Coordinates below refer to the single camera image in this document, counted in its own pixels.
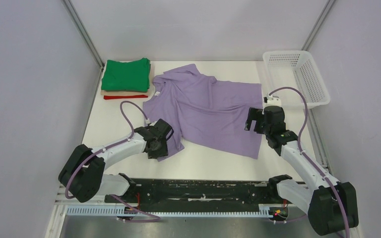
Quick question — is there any aluminium corner rail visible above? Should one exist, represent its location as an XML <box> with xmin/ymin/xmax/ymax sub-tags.
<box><xmin>301</xmin><ymin>0</ymin><xmax>337</xmax><ymax>51</ymax></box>
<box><xmin>61</xmin><ymin>0</ymin><xmax>105</xmax><ymax>70</ymax></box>

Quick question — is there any folded red t shirt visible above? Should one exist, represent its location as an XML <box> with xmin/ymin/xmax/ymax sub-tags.
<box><xmin>103</xmin><ymin>95</ymin><xmax>148</xmax><ymax>100</ymax></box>

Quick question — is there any white slotted cable duct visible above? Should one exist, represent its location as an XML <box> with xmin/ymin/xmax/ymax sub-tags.
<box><xmin>66</xmin><ymin>204</ymin><xmax>276</xmax><ymax>219</ymax></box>

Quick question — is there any folded green t shirt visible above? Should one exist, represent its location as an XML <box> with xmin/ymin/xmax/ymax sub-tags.
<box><xmin>101</xmin><ymin>58</ymin><xmax>151</xmax><ymax>92</ymax></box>

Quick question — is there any purple t shirt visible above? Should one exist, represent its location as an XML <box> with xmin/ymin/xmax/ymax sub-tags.
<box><xmin>142</xmin><ymin>64</ymin><xmax>262</xmax><ymax>159</ymax></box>

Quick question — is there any left aluminium corner rail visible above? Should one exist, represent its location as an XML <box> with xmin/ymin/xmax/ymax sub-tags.
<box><xmin>61</xmin><ymin>0</ymin><xmax>105</xmax><ymax>70</ymax></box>

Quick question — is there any white plastic basket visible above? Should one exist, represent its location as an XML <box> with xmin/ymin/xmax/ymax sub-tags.
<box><xmin>262</xmin><ymin>50</ymin><xmax>330</xmax><ymax>109</ymax></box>

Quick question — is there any right aluminium corner rail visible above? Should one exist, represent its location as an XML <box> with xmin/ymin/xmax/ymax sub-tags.
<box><xmin>301</xmin><ymin>0</ymin><xmax>337</xmax><ymax>51</ymax></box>

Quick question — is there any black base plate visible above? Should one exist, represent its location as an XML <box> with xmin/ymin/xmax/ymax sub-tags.
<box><xmin>120</xmin><ymin>178</ymin><xmax>283</xmax><ymax>212</ymax></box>

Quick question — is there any aluminium front frame rail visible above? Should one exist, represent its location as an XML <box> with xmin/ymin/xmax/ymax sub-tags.
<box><xmin>55</xmin><ymin>183</ymin><xmax>354</xmax><ymax>207</ymax></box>

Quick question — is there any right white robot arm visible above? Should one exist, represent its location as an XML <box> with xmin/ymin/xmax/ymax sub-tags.
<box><xmin>245</xmin><ymin>105</ymin><xmax>359</xmax><ymax>236</ymax></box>

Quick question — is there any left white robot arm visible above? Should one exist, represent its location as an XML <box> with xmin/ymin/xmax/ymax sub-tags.
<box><xmin>58</xmin><ymin>119</ymin><xmax>174</xmax><ymax>203</ymax></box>

